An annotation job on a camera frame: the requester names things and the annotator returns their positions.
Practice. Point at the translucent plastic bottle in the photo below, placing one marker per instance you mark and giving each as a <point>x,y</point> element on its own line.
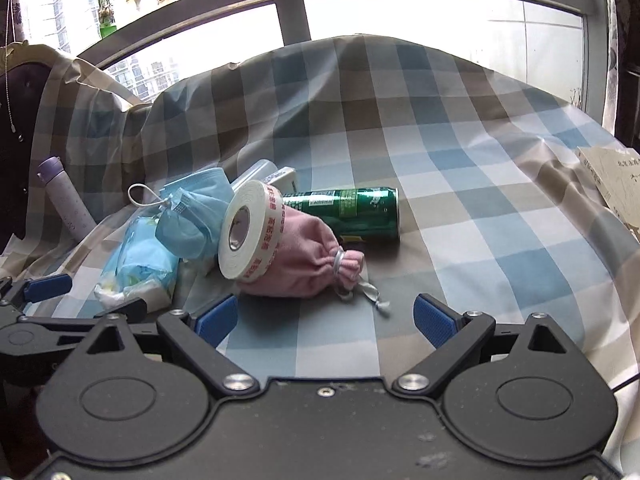
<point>257,170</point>

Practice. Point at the green drink can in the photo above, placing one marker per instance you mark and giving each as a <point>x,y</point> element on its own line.
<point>350,210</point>

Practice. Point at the beige paper booklet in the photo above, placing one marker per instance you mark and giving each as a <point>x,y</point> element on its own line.
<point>615,180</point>

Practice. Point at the blue face mask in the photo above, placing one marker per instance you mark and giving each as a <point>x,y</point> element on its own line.
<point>195,210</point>

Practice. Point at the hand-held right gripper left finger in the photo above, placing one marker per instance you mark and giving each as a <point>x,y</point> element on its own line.
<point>217,319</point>

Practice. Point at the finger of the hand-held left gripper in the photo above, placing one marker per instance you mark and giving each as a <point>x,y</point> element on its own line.
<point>47,285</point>
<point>125,306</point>

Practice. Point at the blue tissue packet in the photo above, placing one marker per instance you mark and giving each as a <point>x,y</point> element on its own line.
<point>140,255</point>

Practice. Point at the checked tablecloth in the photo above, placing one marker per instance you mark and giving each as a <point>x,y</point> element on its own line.
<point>400,110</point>

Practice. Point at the white tape roll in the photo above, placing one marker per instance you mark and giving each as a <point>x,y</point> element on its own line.
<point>260,240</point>

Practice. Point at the small white box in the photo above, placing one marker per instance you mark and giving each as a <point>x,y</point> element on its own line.
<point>287,180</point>

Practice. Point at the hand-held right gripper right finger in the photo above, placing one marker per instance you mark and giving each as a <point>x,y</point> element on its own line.
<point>434,321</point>

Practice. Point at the dark upholstered chair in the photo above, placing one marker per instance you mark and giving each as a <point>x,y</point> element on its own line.
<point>20,110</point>

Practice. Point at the grey window frame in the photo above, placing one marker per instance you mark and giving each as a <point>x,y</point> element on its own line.
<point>292,10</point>

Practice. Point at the dark brown patterned curtain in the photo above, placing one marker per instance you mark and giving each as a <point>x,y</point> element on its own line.
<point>630,35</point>

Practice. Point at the white patterned curtain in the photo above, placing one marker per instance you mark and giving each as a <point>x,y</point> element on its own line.
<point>611,60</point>
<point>12,0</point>

